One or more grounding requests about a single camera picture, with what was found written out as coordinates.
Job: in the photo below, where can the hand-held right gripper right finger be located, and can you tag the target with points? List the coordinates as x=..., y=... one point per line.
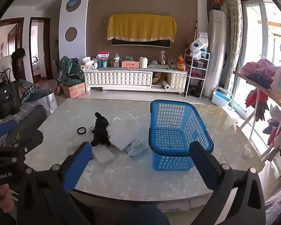
x=202, y=166

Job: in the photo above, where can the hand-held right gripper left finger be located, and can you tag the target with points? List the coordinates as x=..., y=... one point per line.
x=77, y=166

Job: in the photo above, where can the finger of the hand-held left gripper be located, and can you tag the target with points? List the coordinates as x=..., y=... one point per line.
x=30, y=138
x=5, y=127

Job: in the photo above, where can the white foam block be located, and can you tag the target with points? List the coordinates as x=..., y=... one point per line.
x=103, y=154

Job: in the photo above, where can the blue plastic basket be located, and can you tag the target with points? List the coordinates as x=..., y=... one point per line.
x=175, y=136

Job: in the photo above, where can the black plush toy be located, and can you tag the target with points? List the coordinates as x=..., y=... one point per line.
x=101, y=130

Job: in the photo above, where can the grey cloth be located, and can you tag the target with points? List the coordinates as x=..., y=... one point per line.
x=126, y=131

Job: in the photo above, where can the light blue cloth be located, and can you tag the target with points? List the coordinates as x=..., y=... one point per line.
x=137, y=151

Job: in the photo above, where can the person's left hand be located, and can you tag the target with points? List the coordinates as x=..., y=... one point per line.
x=3, y=193

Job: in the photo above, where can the black handbag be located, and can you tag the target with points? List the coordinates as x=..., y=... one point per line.
x=7, y=98

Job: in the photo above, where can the silver bag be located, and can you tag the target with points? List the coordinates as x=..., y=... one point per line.
x=48, y=102

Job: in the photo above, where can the white round object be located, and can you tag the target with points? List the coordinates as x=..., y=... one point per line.
x=247, y=153

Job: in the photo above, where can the cardboard box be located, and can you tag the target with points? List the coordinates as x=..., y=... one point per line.
x=75, y=90

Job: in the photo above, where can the blue and white plastic box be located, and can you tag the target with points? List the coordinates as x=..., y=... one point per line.
x=221, y=98

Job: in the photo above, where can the green plastic bag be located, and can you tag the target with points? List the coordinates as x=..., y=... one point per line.
x=69, y=71

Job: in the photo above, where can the person's dark blue clothing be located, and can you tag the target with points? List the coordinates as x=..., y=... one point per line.
x=142, y=216

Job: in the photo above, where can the red hanging clothes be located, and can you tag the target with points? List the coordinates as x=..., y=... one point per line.
x=256, y=103

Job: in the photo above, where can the grey knitted blanket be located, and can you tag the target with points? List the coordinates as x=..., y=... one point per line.
x=277, y=206

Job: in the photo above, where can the white paper roll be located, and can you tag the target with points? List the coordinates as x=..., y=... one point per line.
x=166, y=85

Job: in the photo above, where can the white metal shelf rack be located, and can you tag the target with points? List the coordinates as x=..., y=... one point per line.
x=197, y=75

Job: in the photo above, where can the clothes drying rack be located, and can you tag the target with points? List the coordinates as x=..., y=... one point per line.
x=260, y=90

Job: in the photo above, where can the tissue box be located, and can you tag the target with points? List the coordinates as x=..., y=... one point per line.
x=87, y=62

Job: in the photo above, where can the white television cabinet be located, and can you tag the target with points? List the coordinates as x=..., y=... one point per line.
x=117, y=78

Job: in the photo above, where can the orange bag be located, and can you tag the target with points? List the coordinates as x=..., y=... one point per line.
x=181, y=64

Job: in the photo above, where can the red and white snack bag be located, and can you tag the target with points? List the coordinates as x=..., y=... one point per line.
x=103, y=58

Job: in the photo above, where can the pile of pink clothes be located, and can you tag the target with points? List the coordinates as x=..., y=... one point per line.
x=260, y=70

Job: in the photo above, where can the pink drawer box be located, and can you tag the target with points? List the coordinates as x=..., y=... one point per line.
x=130, y=64

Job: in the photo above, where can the standing air conditioner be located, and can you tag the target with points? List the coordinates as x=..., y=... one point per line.
x=216, y=51

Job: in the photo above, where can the red and white packet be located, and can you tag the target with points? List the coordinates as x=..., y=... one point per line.
x=162, y=57

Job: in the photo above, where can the white plastic jug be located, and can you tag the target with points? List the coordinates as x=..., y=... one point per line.
x=143, y=62

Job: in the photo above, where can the white plastic bags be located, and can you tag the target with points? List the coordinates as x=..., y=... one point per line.
x=199, y=43

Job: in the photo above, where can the mop stick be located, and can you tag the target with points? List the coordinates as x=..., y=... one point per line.
x=195, y=31

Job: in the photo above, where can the black television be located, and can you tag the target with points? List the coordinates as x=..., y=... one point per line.
x=140, y=44

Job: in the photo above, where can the patterned curtain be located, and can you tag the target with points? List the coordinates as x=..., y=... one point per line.
x=234, y=32

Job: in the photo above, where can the yellow television cover cloth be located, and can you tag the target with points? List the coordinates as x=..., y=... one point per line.
x=140, y=27

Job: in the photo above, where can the artificial flower decoration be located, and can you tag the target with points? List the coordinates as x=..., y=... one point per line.
x=218, y=1

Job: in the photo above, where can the brown wooden door frame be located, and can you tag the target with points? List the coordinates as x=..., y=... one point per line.
x=21, y=32
x=49, y=49

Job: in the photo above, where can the blue round wall clock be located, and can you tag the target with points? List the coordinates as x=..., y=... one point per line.
x=73, y=4

